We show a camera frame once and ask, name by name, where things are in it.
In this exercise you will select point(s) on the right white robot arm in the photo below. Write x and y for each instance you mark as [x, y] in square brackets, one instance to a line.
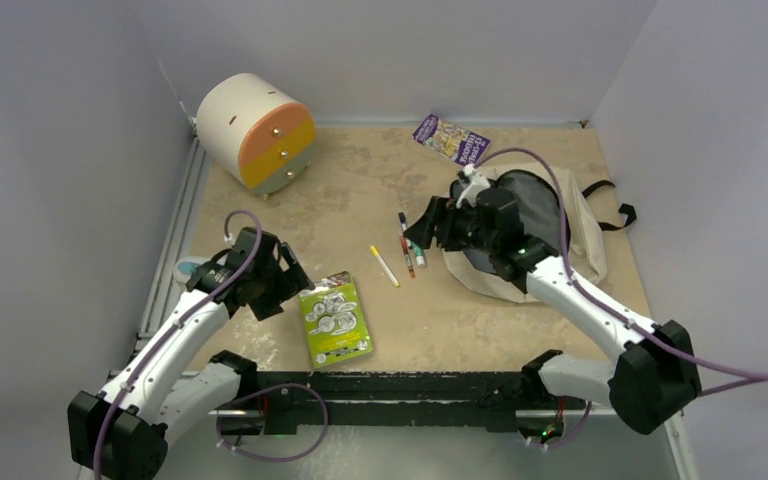
[649, 374]

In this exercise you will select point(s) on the yellow marker pen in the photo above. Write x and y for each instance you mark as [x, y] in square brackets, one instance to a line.
[384, 266]

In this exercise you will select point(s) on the round white drawer cabinet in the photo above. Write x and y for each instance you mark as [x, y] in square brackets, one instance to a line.
[260, 135]

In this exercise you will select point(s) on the light blue packaged item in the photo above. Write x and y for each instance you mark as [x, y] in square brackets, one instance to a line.
[185, 267]

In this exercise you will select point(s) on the beige canvas backpack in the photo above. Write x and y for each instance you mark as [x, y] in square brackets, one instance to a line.
[540, 204]

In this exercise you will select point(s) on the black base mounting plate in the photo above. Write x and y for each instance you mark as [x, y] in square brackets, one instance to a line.
[494, 401]

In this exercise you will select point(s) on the green white glue stick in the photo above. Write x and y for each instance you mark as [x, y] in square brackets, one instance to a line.
[419, 255]

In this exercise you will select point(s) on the green activity book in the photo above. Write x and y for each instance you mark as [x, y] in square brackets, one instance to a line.
[334, 321]

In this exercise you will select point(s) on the blue capped white marker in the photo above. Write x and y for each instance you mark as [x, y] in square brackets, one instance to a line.
[404, 227]

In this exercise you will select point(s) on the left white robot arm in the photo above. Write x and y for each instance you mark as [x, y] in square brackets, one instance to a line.
[124, 430]

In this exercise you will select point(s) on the purple paperback book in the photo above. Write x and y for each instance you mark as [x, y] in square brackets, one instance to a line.
[448, 140]

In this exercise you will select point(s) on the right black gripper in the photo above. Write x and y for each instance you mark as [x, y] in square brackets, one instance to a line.
[440, 212]

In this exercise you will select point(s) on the red orange pen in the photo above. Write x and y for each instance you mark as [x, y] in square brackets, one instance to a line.
[407, 256]

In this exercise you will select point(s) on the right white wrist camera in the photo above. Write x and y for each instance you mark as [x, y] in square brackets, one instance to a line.
[472, 183]

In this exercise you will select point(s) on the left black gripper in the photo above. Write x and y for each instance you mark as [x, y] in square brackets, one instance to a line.
[264, 306]

